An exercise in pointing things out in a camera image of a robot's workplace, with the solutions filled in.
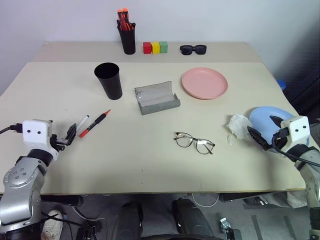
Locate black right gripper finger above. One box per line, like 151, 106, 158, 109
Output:
246, 126, 270, 151
269, 115, 285, 129

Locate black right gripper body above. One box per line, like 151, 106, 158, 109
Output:
267, 136, 289, 154

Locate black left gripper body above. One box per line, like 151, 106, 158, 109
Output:
50, 134, 70, 152

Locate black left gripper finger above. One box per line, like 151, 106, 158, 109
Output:
68, 123, 78, 146
65, 123, 75, 146

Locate light blue plastic plate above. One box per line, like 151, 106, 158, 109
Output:
248, 105, 312, 151

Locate white marker with black cap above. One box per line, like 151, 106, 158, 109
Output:
74, 114, 90, 134

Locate red and black marker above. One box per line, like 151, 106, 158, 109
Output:
79, 109, 112, 139

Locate black equipment beside table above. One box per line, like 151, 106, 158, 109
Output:
281, 72, 320, 126

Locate grey cloth on floor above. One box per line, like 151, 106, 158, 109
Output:
243, 189, 310, 209

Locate thin framed clear eyeglasses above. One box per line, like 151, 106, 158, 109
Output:
173, 131, 216, 156

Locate empty black plastic cup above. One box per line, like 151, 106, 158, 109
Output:
93, 62, 124, 101

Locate pink plastic plate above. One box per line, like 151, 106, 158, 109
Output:
181, 67, 229, 101

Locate white sneaker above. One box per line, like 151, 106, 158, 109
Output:
40, 209, 65, 240

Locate open grey glasses case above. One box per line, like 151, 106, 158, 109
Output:
133, 80, 182, 116

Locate dark rounded shape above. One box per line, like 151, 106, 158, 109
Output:
171, 197, 214, 240
116, 199, 144, 240

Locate black pen holder cup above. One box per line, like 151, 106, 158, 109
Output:
116, 20, 137, 56

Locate black sunglasses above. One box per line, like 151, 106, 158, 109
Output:
179, 44, 208, 56

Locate red cube block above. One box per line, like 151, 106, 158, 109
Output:
142, 41, 153, 55

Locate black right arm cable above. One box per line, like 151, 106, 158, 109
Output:
272, 128, 320, 169

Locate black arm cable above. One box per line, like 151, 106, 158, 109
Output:
0, 123, 24, 135
272, 128, 320, 169

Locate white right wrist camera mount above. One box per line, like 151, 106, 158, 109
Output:
279, 115, 312, 154

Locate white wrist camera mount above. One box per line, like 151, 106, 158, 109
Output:
279, 115, 312, 154
21, 119, 60, 161

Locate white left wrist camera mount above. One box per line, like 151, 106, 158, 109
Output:
21, 119, 60, 161

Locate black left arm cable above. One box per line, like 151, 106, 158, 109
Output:
0, 123, 24, 135

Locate white floor cable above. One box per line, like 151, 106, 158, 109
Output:
191, 192, 221, 208

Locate metal caster bracket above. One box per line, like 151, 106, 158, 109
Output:
219, 217, 243, 240

